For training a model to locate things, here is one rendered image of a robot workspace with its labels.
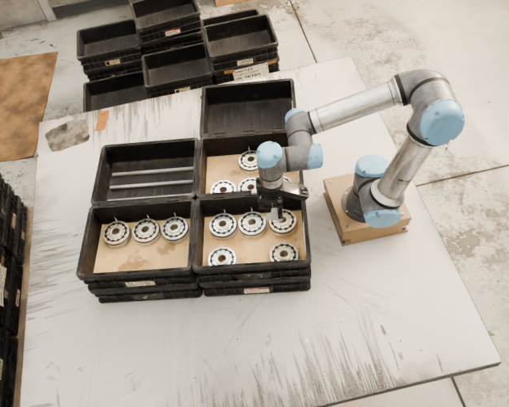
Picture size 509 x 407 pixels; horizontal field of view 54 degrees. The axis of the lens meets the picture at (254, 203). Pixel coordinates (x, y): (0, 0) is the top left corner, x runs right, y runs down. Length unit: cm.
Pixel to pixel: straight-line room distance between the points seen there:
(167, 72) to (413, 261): 197
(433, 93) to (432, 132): 10
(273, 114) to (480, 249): 134
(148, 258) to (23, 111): 233
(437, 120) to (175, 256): 101
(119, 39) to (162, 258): 207
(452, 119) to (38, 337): 158
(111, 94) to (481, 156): 230
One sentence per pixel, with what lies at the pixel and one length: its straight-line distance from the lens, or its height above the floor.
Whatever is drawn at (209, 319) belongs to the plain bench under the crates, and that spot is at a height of 70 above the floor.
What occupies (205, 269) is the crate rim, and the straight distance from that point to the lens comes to 170.
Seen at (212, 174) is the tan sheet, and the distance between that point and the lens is 204.
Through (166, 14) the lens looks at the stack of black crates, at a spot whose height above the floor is 50.
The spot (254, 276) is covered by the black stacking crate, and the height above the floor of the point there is 85.
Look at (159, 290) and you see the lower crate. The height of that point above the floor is 80.
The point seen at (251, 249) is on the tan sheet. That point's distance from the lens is 182.
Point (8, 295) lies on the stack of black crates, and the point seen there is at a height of 27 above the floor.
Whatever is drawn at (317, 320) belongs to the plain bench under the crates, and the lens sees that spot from 184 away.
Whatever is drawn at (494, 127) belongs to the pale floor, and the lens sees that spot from 347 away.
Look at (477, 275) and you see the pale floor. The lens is 282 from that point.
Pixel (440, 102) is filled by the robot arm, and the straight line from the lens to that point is 143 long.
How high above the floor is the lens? 240
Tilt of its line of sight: 55 degrees down
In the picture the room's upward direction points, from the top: 10 degrees counter-clockwise
